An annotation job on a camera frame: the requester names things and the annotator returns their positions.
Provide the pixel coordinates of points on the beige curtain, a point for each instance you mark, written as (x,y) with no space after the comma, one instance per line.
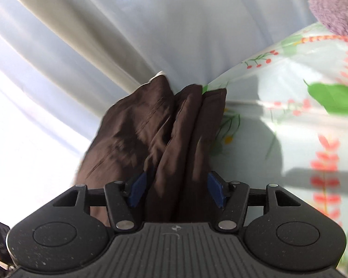
(84,34)

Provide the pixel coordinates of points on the dark brown garment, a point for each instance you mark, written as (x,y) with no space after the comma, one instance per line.
(168,133)

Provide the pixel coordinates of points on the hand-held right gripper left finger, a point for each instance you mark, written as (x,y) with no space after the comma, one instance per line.
(137,189)

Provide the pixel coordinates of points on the floral bed sheet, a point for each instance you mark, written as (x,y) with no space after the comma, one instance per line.
(301,127)

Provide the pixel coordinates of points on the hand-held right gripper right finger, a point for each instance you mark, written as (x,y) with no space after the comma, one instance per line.
(216,189)

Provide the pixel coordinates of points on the white sheer curtain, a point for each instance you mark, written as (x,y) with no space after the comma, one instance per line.
(191,26)

